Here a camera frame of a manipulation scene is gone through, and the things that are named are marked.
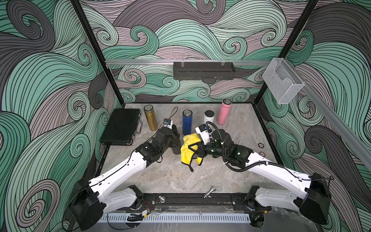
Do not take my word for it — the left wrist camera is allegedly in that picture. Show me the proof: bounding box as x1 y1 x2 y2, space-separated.
162 119 173 130

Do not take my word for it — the black case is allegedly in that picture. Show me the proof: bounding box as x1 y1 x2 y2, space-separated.
100 108 143 146

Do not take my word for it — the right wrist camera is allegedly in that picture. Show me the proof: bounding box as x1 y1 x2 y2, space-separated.
195 124 212 145

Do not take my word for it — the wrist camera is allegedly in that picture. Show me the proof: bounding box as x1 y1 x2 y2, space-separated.
195 124 212 145
162 119 173 130

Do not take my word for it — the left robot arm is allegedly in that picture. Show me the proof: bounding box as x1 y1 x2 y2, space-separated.
67 125 181 231

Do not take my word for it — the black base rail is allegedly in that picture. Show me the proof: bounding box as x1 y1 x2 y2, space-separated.
127 192 308 212

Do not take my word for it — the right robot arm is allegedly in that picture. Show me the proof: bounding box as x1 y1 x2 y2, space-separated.
196 130 331 225

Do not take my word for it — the white slotted cable duct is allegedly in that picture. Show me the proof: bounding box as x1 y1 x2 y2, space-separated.
98 213 252 224

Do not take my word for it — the blue thermos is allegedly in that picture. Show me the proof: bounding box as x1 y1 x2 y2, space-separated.
182 109 193 136

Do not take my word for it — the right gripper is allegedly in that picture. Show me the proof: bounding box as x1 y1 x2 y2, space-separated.
187 139 227 159

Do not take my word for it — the silver bolt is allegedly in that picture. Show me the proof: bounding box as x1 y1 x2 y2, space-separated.
204 187 216 199

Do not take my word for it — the black thermos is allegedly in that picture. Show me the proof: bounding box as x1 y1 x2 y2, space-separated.
172 144 182 155

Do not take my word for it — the clear plastic wall holder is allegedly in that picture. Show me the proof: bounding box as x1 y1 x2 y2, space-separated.
262 58 305 104

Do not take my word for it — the white thermos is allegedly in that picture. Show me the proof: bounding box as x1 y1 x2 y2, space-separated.
203 110 215 124

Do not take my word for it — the aluminium wall rail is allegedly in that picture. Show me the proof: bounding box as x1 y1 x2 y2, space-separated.
105 59 271 67

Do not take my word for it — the yellow cleaning cloth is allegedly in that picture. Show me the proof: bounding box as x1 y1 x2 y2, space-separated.
181 133 203 172

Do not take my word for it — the pink thermos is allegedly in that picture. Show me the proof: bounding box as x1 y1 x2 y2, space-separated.
217 99 232 125

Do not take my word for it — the gold thermos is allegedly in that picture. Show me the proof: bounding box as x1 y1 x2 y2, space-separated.
144 104 158 131

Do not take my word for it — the black wall shelf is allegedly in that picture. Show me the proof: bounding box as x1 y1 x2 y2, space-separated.
173 61 236 82

